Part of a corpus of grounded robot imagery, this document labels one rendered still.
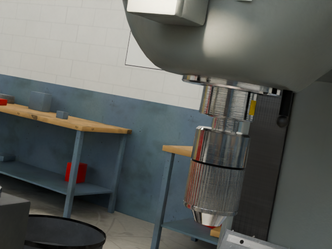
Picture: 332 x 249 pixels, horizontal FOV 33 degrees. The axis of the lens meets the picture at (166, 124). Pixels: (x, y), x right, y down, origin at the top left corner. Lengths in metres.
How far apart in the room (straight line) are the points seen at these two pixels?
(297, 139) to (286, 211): 0.11
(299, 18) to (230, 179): 0.15
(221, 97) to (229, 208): 0.09
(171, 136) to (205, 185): 5.04
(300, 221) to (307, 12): 0.50
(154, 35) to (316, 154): 0.47
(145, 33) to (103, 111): 5.62
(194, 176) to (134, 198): 5.31
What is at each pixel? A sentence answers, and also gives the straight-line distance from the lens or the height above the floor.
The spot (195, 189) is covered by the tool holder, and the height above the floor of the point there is 1.22.
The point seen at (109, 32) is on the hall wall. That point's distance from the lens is 6.13.
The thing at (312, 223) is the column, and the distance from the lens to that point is 0.84.
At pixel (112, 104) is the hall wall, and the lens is 5.96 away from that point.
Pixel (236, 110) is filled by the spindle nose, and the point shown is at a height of 1.29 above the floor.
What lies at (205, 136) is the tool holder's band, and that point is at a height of 1.26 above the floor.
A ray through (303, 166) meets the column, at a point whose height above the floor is 1.22.
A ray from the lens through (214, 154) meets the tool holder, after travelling 0.45.
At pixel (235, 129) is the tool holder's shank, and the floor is 1.27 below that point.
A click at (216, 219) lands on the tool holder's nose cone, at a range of 0.47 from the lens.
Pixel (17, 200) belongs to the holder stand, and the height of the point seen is 1.13.
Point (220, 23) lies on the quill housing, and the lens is 0.38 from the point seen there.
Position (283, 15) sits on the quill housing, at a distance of 0.38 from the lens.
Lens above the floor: 1.29
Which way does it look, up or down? 3 degrees down
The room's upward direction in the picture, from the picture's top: 10 degrees clockwise
